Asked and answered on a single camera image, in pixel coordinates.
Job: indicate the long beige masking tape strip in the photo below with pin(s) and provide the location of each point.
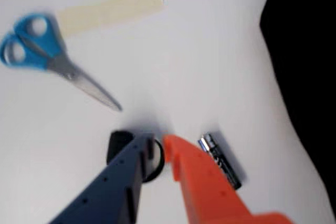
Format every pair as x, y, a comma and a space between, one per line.
110, 9

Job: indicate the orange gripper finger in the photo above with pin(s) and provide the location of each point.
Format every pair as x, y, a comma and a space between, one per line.
210, 195

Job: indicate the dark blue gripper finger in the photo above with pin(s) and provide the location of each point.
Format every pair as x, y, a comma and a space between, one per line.
105, 197

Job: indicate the black AA battery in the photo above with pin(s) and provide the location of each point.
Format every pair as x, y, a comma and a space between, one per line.
225, 163

